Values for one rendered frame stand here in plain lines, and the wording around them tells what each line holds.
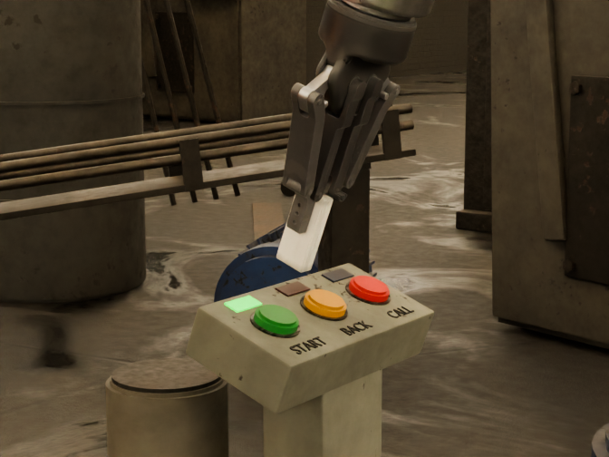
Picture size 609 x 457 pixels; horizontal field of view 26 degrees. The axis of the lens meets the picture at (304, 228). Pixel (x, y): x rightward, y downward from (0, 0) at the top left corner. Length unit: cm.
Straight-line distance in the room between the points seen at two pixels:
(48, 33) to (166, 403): 262
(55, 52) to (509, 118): 128
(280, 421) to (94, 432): 157
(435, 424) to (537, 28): 108
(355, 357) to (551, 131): 217
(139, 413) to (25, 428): 156
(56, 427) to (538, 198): 136
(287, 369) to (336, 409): 11
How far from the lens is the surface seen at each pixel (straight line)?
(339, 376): 119
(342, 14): 105
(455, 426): 279
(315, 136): 106
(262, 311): 116
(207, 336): 116
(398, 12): 103
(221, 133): 151
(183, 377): 130
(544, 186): 335
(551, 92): 332
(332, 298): 122
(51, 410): 293
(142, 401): 126
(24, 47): 381
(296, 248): 113
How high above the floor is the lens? 89
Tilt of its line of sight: 10 degrees down
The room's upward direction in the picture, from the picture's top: straight up
